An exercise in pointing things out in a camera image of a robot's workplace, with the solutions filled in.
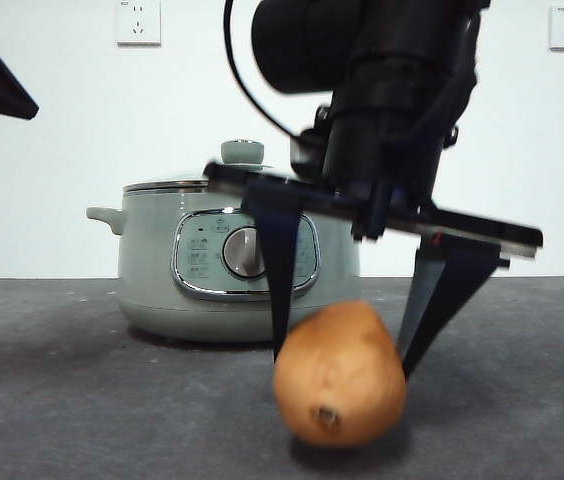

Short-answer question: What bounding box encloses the glass lid with green knob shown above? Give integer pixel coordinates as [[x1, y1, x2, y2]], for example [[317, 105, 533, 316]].
[[122, 140, 274, 194]]

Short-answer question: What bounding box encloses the brown potato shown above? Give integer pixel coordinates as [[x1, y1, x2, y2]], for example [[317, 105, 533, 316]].
[[272, 299, 408, 449]]

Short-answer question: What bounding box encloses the pale green electric pot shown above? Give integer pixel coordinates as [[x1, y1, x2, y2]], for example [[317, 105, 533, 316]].
[[85, 182, 363, 344]]

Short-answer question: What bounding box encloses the black cable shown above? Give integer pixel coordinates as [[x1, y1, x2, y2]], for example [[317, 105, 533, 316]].
[[222, 0, 308, 144]]

